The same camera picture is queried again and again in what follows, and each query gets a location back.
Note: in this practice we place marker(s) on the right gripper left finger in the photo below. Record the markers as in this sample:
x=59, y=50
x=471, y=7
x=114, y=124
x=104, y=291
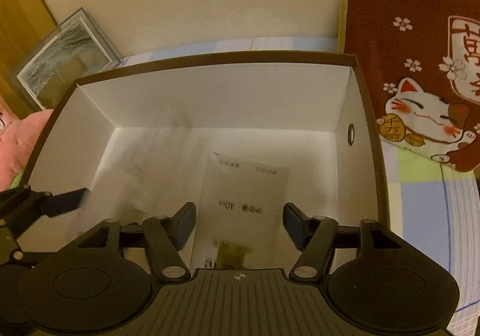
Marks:
x=165, y=237

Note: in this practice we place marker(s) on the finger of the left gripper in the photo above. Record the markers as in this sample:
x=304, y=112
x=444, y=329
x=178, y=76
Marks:
x=24, y=205

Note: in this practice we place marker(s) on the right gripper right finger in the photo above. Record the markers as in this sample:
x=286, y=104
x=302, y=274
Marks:
x=314, y=238

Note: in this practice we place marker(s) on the large white gold box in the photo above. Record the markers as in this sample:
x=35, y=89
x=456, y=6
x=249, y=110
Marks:
x=239, y=214

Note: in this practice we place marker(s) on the white wifi router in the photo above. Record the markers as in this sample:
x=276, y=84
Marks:
x=117, y=194

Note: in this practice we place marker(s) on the pink starfish plush toy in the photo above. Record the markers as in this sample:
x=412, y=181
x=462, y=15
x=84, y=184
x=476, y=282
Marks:
x=18, y=138

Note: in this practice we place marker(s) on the brown storage box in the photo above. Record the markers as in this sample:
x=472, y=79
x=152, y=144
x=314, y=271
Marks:
x=144, y=138

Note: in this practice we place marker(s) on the checkered tablecloth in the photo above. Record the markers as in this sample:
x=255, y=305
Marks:
x=433, y=207

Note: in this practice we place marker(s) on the framed landscape picture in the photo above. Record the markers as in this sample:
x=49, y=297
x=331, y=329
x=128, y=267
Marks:
x=76, y=48

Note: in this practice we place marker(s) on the red lucky cat cushion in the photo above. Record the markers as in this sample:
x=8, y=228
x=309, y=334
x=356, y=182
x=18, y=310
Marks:
x=420, y=60

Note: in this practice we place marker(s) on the wooden door frame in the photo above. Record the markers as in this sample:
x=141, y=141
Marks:
x=24, y=23

